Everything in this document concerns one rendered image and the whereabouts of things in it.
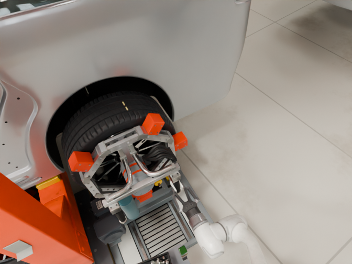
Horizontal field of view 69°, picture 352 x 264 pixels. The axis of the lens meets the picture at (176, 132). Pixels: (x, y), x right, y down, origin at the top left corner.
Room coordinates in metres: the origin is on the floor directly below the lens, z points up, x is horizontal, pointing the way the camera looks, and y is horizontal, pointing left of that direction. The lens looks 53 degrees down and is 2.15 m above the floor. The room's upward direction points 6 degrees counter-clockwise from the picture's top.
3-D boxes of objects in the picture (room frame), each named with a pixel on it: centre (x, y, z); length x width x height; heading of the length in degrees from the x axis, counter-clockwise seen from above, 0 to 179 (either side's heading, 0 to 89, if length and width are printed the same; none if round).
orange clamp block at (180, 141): (0.89, -0.01, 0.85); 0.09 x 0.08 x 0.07; 113
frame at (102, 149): (0.76, 0.28, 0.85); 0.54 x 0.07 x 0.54; 113
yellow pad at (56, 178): (0.84, 0.86, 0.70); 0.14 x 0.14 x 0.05; 23
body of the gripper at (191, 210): (0.47, -0.03, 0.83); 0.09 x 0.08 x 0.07; 23
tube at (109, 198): (0.61, 0.32, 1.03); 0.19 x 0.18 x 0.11; 23
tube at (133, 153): (0.69, 0.14, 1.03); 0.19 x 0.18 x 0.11; 23
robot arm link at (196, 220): (0.40, -0.06, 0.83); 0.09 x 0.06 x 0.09; 113
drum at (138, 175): (0.70, 0.25, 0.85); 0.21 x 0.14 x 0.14; 23
